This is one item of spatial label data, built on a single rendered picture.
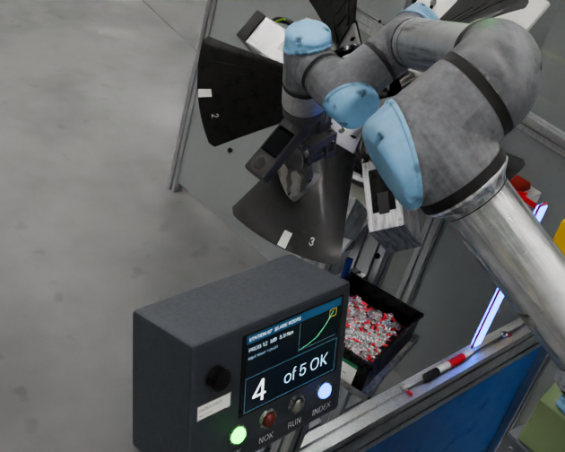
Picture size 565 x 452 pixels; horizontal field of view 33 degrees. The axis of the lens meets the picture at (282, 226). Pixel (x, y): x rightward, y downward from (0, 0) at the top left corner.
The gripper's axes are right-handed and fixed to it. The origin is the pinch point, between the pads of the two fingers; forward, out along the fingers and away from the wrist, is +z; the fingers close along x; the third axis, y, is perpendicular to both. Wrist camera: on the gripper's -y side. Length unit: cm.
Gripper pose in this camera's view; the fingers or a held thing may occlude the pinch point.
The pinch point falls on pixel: (290, 196)
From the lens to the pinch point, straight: 173.5
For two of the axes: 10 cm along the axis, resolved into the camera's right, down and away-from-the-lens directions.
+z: -0.3, 6.9, 7.2
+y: 7.5, -4.6, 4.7
